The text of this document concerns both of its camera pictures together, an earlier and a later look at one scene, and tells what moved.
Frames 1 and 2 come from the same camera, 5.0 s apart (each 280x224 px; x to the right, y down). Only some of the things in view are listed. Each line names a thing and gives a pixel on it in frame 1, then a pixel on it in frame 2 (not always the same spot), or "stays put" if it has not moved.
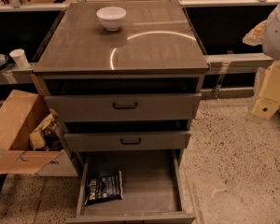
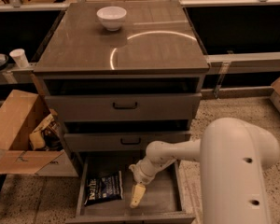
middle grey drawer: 131,140 stays put
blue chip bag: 105,188 stays put
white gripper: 277,35 → 141,174
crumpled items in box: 48,137 stays put
